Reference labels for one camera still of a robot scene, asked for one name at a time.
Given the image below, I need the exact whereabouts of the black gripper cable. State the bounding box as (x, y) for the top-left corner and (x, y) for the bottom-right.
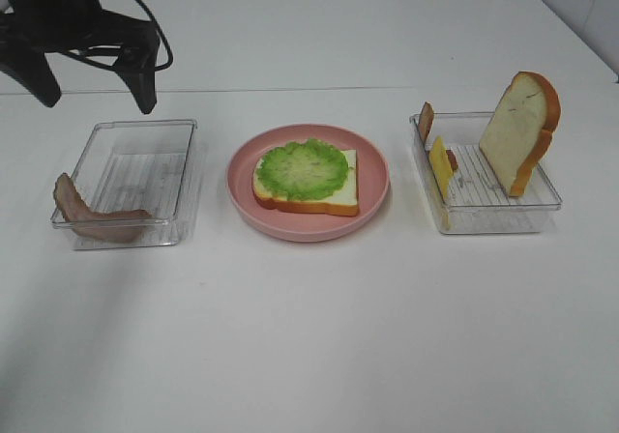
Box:
(67, 0), (174, 72)

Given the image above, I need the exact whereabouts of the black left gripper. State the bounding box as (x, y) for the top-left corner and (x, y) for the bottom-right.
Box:
(1, 0), (161, 114)

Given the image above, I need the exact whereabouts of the clear plastic tray right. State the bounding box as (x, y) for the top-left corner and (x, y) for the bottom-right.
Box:
(409, 111), (562, 235)

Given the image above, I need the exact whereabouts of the yellow cheese slice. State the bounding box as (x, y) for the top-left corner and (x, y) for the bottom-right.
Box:
(427, 136), (457, 233)

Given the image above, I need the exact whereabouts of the pink round plate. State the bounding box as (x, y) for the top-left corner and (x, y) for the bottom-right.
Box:
(226, 124), (390, 243)

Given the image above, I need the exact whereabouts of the bread slice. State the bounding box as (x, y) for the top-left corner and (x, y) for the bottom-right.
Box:
(251, 161), (359, 217)
(479, 72), (561, 197)

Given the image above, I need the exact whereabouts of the clear plastic tray left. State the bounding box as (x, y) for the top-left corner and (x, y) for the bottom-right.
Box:
(50, 119), (204, 250)

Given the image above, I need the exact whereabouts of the bacon strip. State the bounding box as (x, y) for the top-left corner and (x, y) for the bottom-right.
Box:
(418, 101), (458, 171)
(53, 173), (152, 244)

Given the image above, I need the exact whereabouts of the clear plastic tray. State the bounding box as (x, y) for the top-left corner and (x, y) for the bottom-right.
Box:
(409, 111), (562, 235)
(50, 119), (204, 250)

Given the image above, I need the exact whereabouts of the green lettuce leaf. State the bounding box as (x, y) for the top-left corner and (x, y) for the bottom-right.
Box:
(252, 138), (357, 202)

